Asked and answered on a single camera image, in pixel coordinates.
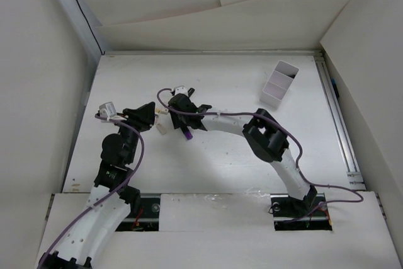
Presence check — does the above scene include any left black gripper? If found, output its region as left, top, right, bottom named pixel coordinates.
left=113, top=101, right=154, bottom=163

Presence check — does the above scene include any purple highlighter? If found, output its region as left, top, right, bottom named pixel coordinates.
left=181, top=127, right=193, bottom=140

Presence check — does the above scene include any blue highlighter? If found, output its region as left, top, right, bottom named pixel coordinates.
left=331, top=78, right=339, bottom=99

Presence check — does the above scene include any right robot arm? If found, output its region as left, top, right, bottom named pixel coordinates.
left=168, top=93, right=317, bottom=215

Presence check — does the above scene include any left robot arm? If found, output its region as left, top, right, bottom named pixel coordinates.
left=37, top=102, right=156, bottom=268

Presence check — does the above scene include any white divided pen holder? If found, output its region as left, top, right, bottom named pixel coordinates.
left=259, top=60, right=300, bottom=108

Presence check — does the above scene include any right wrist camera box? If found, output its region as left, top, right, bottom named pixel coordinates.
left=171, top=86, right=195, bottom=97

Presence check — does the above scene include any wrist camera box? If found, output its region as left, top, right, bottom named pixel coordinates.
left=171, top=86, right=195, bottom=97
left=98, top=101, right=117, bottom=120

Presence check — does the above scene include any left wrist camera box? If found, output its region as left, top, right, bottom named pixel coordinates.
left=98, top=101, right=117, bottom=120

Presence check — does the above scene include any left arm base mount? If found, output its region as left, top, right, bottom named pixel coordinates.
left=116, top=193, right=161, bottom=232

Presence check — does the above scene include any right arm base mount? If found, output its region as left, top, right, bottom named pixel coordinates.
left=268, top=193, right=332, bottom=231

